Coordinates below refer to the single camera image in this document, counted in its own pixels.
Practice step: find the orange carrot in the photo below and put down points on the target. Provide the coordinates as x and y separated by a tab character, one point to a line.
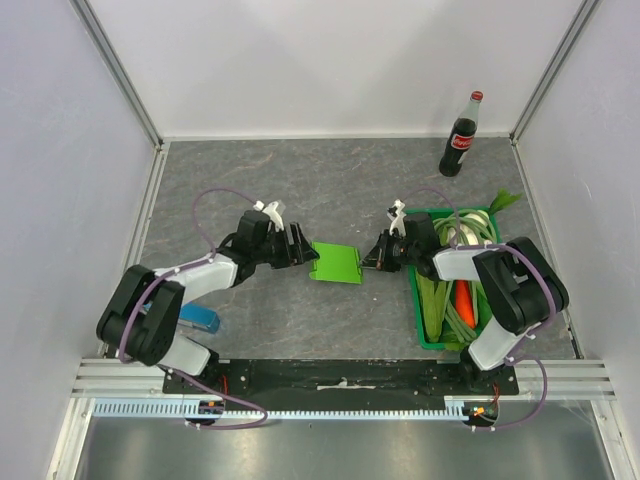
464	303

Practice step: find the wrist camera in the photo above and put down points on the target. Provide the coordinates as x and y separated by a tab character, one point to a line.
274	211
396	215

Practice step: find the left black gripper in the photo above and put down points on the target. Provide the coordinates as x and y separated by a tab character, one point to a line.
298	253

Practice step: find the green paper box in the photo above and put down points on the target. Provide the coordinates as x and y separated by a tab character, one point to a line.
336	264

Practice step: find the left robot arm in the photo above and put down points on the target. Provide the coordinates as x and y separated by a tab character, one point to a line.
141	317

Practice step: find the green plastic tray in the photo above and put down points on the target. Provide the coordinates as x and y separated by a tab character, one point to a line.
412	279

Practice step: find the grey cable duct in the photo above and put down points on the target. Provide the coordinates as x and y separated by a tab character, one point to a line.
196	409

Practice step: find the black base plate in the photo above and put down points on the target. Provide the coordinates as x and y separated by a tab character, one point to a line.
276	384

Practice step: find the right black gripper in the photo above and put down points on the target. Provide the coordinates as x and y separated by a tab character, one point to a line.
385	252

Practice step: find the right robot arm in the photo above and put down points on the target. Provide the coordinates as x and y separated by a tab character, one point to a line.
523	291

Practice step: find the green long beans bundle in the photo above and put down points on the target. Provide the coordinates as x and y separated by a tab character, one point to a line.
432	298

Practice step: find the cola glass bottle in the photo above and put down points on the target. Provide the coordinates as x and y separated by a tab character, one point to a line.
461	136

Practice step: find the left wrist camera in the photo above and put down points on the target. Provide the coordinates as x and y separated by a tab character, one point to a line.
274	211

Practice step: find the blue small box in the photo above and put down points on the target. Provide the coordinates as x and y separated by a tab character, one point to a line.
200	318

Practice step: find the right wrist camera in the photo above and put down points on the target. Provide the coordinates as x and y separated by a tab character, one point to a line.
396	215

